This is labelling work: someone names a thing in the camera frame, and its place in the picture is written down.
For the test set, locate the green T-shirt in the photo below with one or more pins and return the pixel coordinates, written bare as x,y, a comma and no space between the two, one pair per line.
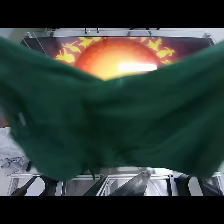
133,120

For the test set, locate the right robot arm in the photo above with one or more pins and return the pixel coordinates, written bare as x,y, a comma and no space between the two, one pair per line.
182,187

